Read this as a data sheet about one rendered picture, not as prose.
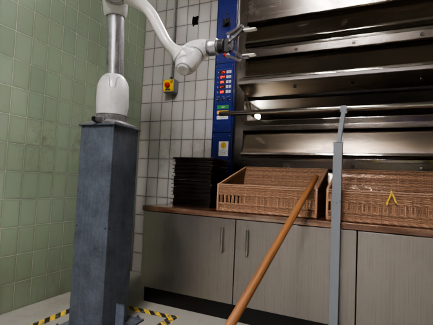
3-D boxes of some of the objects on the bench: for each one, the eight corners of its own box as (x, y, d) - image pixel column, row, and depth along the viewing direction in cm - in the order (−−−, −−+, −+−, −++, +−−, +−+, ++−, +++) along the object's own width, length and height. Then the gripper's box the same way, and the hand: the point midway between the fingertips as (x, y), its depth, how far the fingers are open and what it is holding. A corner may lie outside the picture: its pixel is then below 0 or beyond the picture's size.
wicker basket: (242, 206, 239) (244, 166, 241) (328, 213, 217) (329, 168, 218) (214, 210, 195) (216, 161, 196) (317, 219, 172) (319, 163, 174)
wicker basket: (333, 213, 214) (334, 168, 216) (441, 221, 191) (441, 171, 193) (323, 220, 170) (325, 163, 171) (462, 231, 147) (462, 166, 148)
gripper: (222, 27, 194) (259, 21, 185) (220, 71, 193) (257, 67, 184) (216, 21, 188) (254, 15, 178) (214, 66, 186) (252, 62, 177)
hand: (254, 42), depth 182 cm, fingers open, 13 cm apart
